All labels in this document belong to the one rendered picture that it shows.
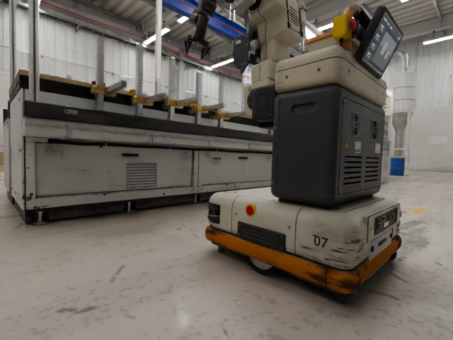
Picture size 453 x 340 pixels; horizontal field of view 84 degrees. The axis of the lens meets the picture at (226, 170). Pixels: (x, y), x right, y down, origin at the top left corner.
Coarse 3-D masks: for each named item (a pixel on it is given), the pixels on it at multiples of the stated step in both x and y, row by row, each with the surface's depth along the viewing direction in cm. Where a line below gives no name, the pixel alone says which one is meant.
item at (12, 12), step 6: (12, 0) 204; (12, 6) 204; (12, 12) 205; (12, 18) 205; (12, 24) 205; (12, 30) 205; (12, 36) 205; (12, 42) 206; (12, 48) 206; (12, 54) 206; (12, 60) 206; (12, 66) 206; (12, 72) 206; (12, 78) 206
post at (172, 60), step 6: (174, 60) 186; (174, 66) 186; (174, 72) 186; (174, 78) 187; (174, 84) 187; (174, 90) 187; (174, 96) 188; (168, 108) 188; (174, 108) 188; (168, 114) 189; (174, 114) 189
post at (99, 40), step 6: (96, 42) 151; (102, 42) 152; (96, 48) 151; (102, 48) 152; (96, 54) 151; (102, 54) 152; (96, 60) 151; (102, 60) 152; (96, 66) 151; (102, 66) 152; (96, 72) 152; (102, 72) 153; (96, 78) 152; (102, 78) 153; (102, 84) 153; (96, 96) 152; (102, 96) 153; (96, 102) 152; (102, 102) 154
